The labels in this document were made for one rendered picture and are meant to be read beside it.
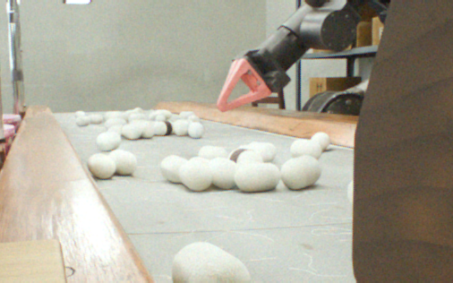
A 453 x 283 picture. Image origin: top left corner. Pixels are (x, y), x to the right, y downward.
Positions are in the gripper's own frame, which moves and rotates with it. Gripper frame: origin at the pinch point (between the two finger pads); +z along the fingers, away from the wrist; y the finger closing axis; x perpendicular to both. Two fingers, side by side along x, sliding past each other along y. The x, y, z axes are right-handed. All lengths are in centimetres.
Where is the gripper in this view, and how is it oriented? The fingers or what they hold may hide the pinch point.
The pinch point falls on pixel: (222, 105)
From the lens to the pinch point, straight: 91.9
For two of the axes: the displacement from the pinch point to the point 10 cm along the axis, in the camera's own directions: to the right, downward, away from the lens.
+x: 6.5, 7.1, 2.6
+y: 2.3, 1.4, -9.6
